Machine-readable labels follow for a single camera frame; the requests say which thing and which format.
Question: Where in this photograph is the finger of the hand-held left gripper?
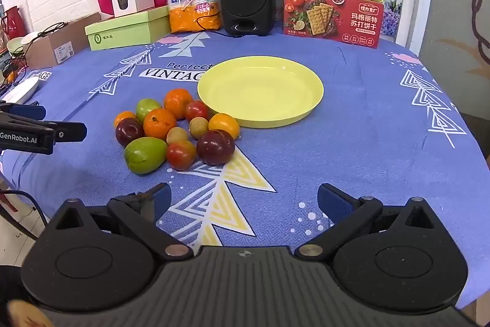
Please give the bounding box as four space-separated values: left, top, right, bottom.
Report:
0 112 87 143
0 101 47 121

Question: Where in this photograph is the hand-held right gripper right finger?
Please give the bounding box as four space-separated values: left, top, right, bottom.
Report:
295 182 445 259

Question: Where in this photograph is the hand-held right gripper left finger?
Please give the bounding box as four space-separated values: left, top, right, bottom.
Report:
50 182 194 260

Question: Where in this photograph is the large green jujube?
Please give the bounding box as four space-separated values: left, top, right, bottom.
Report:
124 137 168 175

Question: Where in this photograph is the red plum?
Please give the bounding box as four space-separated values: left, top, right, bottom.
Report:
184 101 210 122
166 140 197 171

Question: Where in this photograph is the small orange mandarin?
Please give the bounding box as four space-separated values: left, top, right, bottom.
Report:
114 111 137 128

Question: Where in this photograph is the dark purple plum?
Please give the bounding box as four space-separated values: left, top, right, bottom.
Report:
196 129 236 166
115 117 145 148

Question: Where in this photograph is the small tan longan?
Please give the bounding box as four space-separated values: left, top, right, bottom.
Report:
189 116 209 140
166 127 190 146

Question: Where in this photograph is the orange mandarin with dark spot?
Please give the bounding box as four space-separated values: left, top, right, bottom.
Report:
143 108 177 141

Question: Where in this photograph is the small green jujube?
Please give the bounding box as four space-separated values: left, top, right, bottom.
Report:
136 98 162 124

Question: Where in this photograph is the yellow plate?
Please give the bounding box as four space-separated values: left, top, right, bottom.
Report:
197 56 325 128

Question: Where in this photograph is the white plastic device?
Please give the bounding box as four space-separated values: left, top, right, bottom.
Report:
0 76 41 105

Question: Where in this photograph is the blue printed tablecloth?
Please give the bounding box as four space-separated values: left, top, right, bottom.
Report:
0 30 490 310

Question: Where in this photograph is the brown cardboard box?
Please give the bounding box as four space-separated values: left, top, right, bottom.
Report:
24 12 115 69

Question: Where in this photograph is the red thermos jug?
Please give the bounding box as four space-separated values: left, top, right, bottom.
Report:
0 6 22 41

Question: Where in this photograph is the light green box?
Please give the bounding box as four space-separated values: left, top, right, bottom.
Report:
85 7 171 52

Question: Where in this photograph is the red cracker box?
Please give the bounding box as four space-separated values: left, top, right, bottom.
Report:
283 0 384 49

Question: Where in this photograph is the thin black speaker cable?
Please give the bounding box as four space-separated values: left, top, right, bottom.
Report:
193 5 225 32

